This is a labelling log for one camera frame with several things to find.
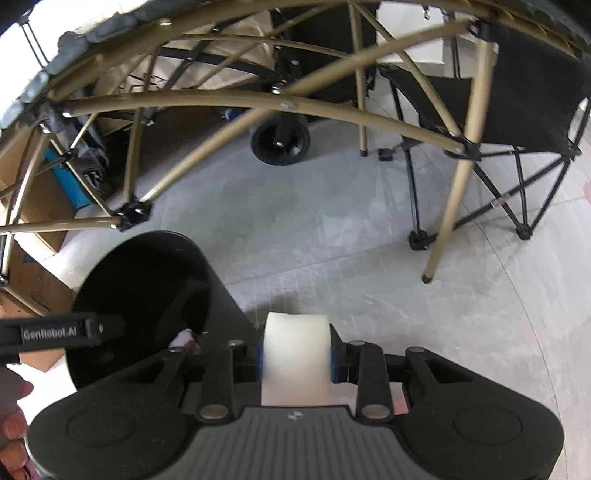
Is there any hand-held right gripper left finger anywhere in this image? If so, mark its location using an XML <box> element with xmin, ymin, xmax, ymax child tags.
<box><xmin>111</xmin><ymin>339</ymin><xmax>265</xmax><ymax>421</ymax></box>

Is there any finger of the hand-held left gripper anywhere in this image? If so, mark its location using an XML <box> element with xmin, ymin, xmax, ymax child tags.
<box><xmin>95</xmin><ymin>315</ymin><xmax>126</xmax><ymax>341</ymax></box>

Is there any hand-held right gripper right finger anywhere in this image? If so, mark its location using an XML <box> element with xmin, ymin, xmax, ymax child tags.
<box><xmin>329</xmin><ymin>339</ymin><xmax>483</xmax><ymax>421</ymax></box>

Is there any white cup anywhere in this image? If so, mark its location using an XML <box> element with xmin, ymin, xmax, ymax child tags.
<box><xmin>260</xmin><ymin>312</ymin><xmax>334</xmax><ymax>408</ymax></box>

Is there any black round bin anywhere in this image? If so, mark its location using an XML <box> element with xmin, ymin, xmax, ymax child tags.
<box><xmin>67</xmin><ymin>231</ymin><xmax>257</xmax><ymax>398</ymax></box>

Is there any person's left hand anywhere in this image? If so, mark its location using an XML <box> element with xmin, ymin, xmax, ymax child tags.
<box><xmin>0</xmin><ymin>364</ymin><xmax>35</xmax><ymax>480</ymax></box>

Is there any large corrugated cardboard box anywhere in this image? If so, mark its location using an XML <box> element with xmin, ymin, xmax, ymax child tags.
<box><xmin>0</xmin><ymin>134</ymin><xmax>71</xmax><ymax>253</ymax></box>

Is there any blue storage box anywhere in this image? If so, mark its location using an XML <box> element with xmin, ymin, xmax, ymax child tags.
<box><xmin>50</xmin><ymin>138</ymin><xmax>93</xmax><ymax>214</ymax></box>

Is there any black bag under table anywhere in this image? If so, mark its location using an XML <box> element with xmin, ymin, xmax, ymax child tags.
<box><xmin>71</xmin><ymin>113</ymin><xmax>122</xmax><ymax>199</ymax></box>

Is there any black wagon wheel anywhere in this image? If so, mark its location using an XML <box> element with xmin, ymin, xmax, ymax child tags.
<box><xmin>250</xmin><ymin>115</ymin><xmax>311</xmax><ymax>166</ymax></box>

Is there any khaki folding slatted table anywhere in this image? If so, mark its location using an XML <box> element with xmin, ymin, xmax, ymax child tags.
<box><xmin>0</xmin><ymin>0</ymin><xmax>591</xmax><ymax>284</ymax></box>

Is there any beige folding wagon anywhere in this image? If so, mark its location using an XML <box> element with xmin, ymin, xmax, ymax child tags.
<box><xmin>90</xmin><ymin>7</ymin><xmax>315</xmax><ymax>134</ymax></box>

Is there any black folding chair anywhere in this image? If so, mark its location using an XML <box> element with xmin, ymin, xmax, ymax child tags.
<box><xmin>376</xmin><ymin>23</ymin><xmax>591</xmax><ymax>252</ymax></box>

